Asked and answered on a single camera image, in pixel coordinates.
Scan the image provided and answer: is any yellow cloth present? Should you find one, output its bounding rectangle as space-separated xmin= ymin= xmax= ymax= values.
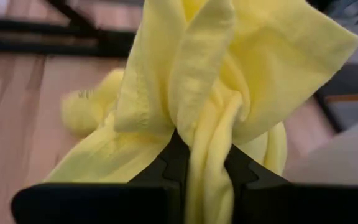
xmin=44 ymin=0 xmax=358 ymax=224

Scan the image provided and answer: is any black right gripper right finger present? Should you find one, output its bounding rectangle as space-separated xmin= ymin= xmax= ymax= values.
xmin=224 ymin=144 xmax=358 ymax=224

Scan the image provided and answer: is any black table frame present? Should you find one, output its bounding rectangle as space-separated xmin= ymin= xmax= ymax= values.
xmin=0 ymin=0 xmax=136 ymax=59

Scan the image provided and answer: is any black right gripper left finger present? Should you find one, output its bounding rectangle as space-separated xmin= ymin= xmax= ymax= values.
xmin=11 ymin=129 xmax=190 ymax=224

